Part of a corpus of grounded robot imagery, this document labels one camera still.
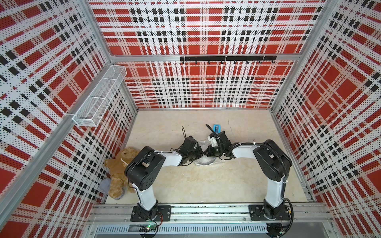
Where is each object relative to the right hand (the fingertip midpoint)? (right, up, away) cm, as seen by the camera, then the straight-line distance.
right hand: (206, 152), depth 95 cm
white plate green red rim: (-1, -4, -4) cm, 6 cm away
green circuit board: (-29, -31, -26) cm, 50 cm away
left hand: (-1, 0, -1) cm, 1 cm away
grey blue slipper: (-57, -16, -15) cm, 61 cm away
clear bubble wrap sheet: (-2, +5, +3) cm, 6 cm away
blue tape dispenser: (+8, +15, +9) cm, 19 cm away
